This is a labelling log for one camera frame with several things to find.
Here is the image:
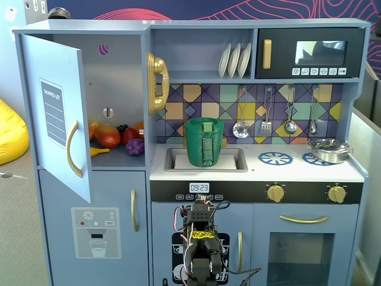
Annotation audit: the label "cabinet door with dispenser print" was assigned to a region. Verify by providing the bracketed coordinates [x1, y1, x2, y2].
[38, 169, 149, 286]

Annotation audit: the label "gold toy telephone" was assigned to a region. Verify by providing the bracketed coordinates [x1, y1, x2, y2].
[146, 51, 170, 116]

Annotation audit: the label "long black cable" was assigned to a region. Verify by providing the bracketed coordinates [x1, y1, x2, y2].
[218, 266, 263, 277]

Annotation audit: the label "white toy plate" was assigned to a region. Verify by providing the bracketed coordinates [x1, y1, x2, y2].
[237, 42, 252, 79]
[218, 42, 232, 79]
[227, 42, 242, 79]

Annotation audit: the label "yellow bean bag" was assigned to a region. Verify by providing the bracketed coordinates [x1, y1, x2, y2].
[0, 98, 30, 166]

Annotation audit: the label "yellow orange toy fruit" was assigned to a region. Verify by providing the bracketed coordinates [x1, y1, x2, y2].
[88, 119, 101, 141]

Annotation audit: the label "red toy strawberry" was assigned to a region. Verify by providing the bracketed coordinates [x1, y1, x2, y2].
[122, 127, 140, 147]

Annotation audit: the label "gold stove knob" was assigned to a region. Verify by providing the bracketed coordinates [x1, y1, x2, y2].
[327, 184, 348, 204]
[266, 184, 286, 203]

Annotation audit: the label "white paper tag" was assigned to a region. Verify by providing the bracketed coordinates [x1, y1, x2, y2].
[3, 5, 18, 21]

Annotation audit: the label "purple toy grapes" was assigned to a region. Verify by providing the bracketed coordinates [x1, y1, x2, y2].
[125, 138, 146, 156]

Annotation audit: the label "steel pot with lid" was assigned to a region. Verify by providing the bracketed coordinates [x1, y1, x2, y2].
[306, 138, 355, 164]

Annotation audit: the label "grey toy sink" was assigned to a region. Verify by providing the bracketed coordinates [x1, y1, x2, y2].
[163, 147, 249, 173]

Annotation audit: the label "steel skimmer spoon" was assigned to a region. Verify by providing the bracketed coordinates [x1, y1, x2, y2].
[232, 86, 249, 139]

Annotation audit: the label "dishwasher door with black print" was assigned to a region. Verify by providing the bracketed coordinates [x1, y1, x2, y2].
[151, 201, 255, 286]

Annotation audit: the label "steel ladle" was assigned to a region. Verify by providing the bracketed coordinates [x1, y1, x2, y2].
[283, 85, 298, 135]

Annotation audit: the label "oven door with window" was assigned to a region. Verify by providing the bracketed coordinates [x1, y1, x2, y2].
[252, 203, 360, 286]

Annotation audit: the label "black oven control panel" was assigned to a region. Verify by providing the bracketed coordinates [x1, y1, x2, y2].
[149, 181, 364, 205]

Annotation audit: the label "orange red toy mango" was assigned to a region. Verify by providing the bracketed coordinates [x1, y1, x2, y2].
[93, 123, 122, 148]

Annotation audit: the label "blue toy play kitchen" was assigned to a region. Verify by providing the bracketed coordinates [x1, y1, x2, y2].
[13, 18, 372, 286]

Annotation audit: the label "cabinet door with shopping list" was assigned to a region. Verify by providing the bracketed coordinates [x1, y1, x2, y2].
[20, 33, 92, 204]

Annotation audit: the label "steel slotted spatula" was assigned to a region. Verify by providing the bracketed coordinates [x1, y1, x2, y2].
[259, 85, 273, 138]

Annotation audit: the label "grey panel with labels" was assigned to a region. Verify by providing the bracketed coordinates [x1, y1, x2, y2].
[23, 0, 48, 24]

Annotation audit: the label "black toy microwave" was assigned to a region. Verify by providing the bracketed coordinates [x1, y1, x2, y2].
[255, 27, 366, 80]

